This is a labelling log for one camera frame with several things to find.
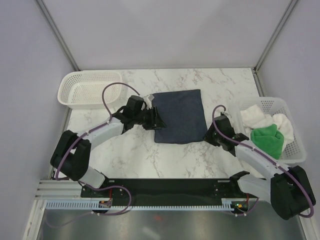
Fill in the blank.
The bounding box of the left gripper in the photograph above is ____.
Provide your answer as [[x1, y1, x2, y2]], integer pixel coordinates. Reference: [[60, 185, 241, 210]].
[[133, 106, 167, 131]]

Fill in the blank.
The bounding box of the dark blue towel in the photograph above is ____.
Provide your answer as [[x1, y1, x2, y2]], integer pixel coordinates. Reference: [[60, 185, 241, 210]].
[[152, 89, 208, 145]]

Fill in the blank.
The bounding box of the green towel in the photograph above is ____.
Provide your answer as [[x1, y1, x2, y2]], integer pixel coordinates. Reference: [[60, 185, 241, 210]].
[[250, 124, 285, 160]]

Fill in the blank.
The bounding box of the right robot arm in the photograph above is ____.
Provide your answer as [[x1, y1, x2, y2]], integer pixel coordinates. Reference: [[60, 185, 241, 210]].
[[204, 114, 316, 220]]

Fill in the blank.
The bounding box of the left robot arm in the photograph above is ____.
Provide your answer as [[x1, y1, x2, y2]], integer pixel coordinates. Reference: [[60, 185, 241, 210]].
[[50, 95, 166, 197]]

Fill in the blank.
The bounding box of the white towel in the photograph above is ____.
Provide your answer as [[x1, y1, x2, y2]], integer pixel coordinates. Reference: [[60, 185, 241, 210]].
[[240, 104, 295, 150]]

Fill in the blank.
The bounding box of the white perforated basket left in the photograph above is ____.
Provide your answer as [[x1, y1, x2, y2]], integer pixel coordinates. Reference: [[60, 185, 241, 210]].
[[57, 70, 123, 110]]

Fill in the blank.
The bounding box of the white perforated basket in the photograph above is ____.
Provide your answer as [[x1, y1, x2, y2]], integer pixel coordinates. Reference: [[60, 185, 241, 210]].
[[57, 70, 123, 110], [228, 97, 306, 164]]

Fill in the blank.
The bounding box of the white perforated basket right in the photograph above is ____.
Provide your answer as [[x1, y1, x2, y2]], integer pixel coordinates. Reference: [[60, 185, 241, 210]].
[[228, 97, 306, 164]]

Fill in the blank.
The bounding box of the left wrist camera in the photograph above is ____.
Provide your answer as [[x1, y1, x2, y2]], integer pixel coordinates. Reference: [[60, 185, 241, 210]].
[[141, 94, 154, 110]]

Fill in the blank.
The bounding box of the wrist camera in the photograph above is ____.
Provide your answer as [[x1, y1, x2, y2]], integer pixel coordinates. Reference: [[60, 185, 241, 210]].
[[220, 111, 232, 118], [141, 94, 154, 110]]

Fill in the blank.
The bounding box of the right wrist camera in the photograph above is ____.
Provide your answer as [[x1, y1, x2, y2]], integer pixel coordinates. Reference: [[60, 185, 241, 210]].
[[220, 111, 232, 118]]

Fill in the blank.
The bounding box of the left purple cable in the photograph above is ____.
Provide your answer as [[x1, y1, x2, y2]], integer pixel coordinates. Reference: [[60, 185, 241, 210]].
[[54, 82, 146, 181]]

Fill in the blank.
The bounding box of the purple cable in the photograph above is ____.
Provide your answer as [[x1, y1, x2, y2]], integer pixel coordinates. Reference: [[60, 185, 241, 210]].
[[211, 104, 315, 218], [54, 82, 146, 181]]

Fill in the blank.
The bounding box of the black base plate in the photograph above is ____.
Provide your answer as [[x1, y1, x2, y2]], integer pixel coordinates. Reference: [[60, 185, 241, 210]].
[[79, 177, 253, 208]]

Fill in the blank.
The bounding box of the white cable duct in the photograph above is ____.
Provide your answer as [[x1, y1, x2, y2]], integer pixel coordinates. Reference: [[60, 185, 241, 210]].
[[45, 198, 236, 212]]

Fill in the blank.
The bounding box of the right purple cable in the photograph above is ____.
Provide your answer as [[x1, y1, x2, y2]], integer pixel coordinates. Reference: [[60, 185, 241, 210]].
[[211, 104, 315, 218]]

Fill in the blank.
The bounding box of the left aluminium frame post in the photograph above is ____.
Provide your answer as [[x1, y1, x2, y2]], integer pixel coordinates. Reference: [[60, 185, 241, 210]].
[[34, 0, 81, 72]]

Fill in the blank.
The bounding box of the aluminium frame post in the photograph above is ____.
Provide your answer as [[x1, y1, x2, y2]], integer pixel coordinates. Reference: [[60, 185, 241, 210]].
[[34, 0, 81, 72], [252, 0, 300, 74]]

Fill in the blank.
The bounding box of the right aluminium frame post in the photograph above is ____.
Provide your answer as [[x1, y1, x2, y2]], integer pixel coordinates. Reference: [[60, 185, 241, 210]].
[[252, 0, 300, 74]]

